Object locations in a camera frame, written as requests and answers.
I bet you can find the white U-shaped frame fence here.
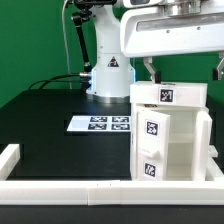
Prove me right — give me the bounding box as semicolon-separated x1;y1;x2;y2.
0;144;224;205

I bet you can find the white cabinet body box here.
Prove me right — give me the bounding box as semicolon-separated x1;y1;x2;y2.
130;104;209;181

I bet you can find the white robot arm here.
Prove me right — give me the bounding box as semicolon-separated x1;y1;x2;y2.
87;0;224;103

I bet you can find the grey vertical cable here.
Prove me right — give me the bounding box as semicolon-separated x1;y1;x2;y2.
61;0;74;90

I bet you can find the white base tag plate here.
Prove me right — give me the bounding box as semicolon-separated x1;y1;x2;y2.
67;115;131;132

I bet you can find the black cable bundle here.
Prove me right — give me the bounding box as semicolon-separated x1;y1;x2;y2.
28;73;88;91

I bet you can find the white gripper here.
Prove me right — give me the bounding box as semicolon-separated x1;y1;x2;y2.
120;1;224;84

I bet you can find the white cabinet top block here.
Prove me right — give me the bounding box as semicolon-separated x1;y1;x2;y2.
130;81;207;107

